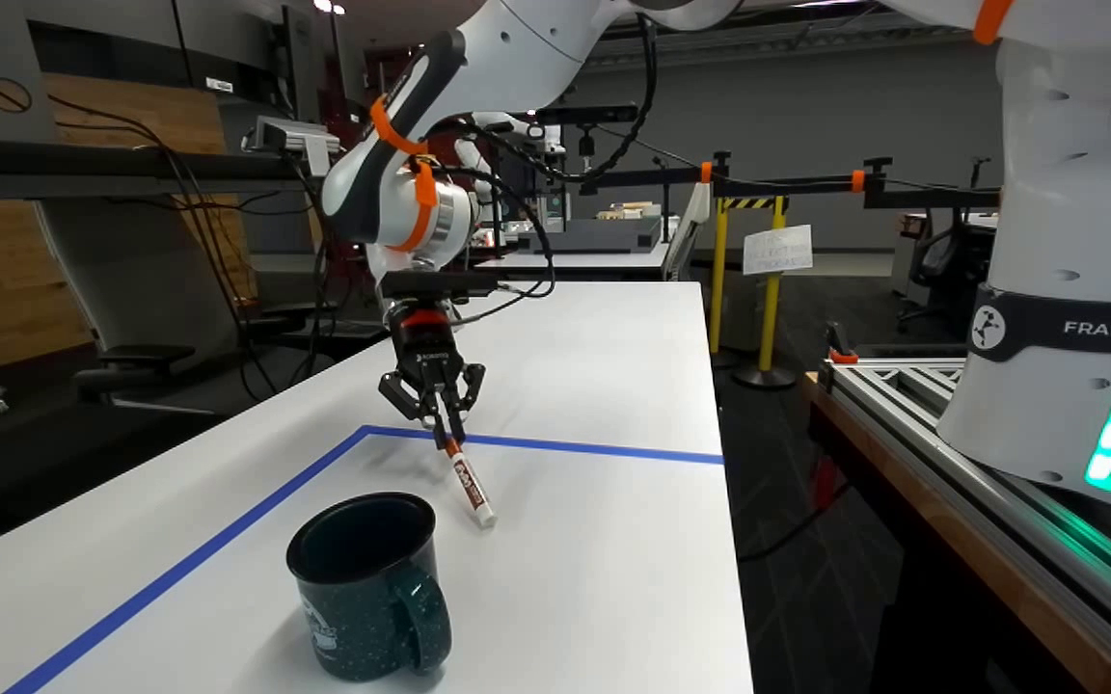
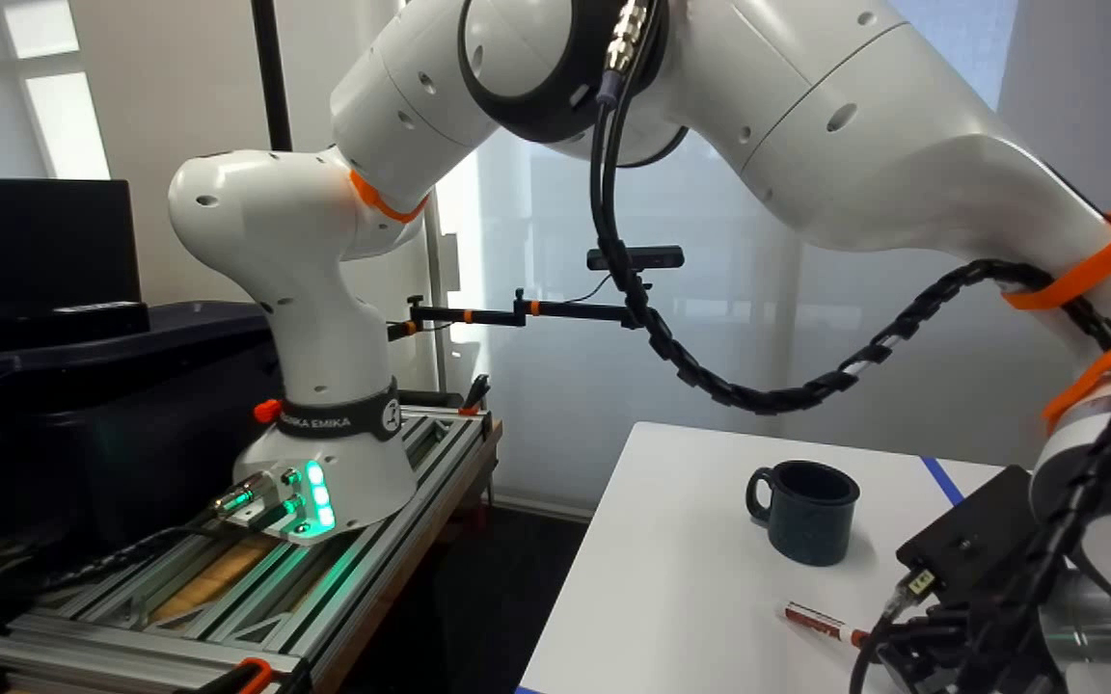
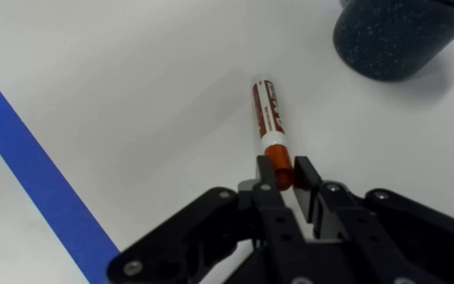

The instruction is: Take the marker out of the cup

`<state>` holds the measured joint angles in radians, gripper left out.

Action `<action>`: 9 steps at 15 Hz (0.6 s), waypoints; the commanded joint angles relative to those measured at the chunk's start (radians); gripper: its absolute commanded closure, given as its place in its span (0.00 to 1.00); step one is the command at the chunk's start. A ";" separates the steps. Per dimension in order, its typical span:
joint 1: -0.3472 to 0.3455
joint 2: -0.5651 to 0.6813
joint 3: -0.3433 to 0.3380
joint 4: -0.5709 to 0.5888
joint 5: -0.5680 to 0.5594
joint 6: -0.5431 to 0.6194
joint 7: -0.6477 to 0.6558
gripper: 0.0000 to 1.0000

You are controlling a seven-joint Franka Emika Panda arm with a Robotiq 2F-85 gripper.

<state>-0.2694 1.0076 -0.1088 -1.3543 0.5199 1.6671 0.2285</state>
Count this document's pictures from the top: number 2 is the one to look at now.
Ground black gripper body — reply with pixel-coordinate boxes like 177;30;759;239
893;594;1067;694

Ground red marker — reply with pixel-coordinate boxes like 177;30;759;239
780;599;874;653

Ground blue tape strip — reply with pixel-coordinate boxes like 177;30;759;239
917;451;973;511

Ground dark blue mug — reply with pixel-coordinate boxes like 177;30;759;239
745;459;865;570

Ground aluminium profile robot stand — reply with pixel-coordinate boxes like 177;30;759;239
0;401;506;694

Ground orange stand corner piece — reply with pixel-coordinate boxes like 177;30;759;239
231;655;282;694

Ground black cabinet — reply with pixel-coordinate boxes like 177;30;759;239
0;302;285;633

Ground black vertical pole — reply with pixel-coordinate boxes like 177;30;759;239
249;0;296;156

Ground flat black box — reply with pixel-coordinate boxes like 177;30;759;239
0;296;154;359

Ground black monitor with blue light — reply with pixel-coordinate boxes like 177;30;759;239
0;179;142;322

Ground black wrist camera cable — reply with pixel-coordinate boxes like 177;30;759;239
845;570;943;694

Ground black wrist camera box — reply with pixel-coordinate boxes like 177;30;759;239
893;463;1037;611

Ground orange forearm cable clamp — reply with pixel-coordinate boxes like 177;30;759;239
1037;338;1111;437
1001;212;1111;318

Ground black cable chain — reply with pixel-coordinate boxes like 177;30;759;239
584;0;1111;694

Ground black bar camera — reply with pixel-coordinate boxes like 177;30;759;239
584;245;689;274

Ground black articulated camera mount arm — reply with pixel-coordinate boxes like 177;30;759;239
388;269;653;342

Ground white window frame post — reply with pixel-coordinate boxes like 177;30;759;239
412;210;456;401

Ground white wall switch box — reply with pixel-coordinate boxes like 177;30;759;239
434;232;466;296

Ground metal base cable connector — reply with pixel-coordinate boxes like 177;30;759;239
206;467;296;539

